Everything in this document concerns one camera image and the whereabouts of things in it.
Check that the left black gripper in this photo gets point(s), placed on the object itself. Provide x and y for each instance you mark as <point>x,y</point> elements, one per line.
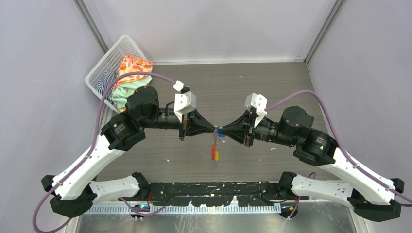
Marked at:
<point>194,124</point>

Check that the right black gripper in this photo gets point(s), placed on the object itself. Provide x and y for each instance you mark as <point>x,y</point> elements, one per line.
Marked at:
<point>243,128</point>

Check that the blue tagged key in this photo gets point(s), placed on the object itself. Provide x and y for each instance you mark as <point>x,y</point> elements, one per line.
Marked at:
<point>219,133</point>

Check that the red handled metal keyring holder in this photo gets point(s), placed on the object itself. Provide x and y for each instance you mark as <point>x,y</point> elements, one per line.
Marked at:
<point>215,145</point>

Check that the yellow tagged key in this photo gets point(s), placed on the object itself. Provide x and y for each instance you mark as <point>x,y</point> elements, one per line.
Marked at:
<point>217,157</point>

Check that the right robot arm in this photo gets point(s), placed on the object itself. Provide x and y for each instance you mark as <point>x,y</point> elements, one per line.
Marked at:
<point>372,198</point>

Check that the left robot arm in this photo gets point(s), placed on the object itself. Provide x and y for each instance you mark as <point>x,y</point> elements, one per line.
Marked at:
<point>75,190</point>

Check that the mint green cloth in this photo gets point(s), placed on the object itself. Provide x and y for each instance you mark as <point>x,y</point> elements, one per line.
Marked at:
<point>125,88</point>

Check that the orange floral cloth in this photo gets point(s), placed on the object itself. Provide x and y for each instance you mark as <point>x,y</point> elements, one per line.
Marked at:
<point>131,64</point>

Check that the blue striped cloth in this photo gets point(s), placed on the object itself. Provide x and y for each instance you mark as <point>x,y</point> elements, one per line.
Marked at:
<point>103,83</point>

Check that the white plastic basket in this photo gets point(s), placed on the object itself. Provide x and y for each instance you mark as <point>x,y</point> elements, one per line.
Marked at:
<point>111,61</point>

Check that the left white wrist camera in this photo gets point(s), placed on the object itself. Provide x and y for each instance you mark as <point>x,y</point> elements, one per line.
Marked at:
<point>183,104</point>

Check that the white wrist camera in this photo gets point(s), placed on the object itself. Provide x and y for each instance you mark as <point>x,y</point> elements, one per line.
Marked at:
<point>259,102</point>
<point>183,104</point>

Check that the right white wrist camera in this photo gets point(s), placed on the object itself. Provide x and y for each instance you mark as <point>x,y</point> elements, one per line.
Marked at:
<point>259,102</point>

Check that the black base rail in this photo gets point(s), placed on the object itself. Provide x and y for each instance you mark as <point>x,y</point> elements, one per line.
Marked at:
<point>211,194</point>

